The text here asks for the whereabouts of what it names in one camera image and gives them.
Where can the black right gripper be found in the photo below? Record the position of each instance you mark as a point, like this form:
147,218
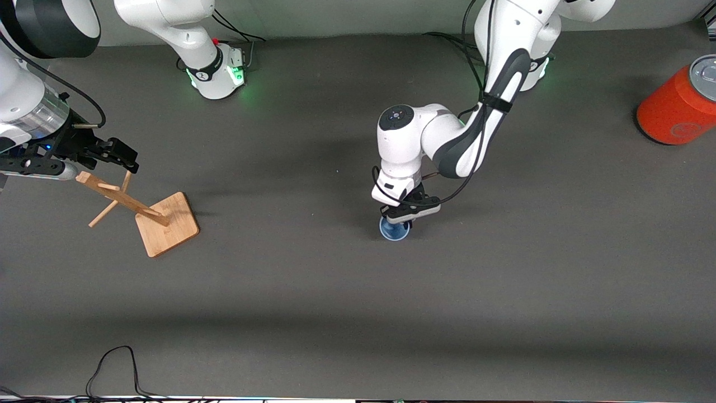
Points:
74,141

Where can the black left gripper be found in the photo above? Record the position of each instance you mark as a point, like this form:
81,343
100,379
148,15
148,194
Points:
406,225

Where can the light blue plastic cup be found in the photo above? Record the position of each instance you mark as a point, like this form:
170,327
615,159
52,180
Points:
394,234

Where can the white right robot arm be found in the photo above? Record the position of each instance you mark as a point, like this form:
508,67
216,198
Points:
33,84

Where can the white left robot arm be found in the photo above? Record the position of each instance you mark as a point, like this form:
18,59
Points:
503,67

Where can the wooden cup rack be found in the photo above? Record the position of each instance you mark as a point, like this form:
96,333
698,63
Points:
168,229

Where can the orange cylindrical can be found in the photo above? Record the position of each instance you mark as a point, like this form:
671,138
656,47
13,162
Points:
677,106

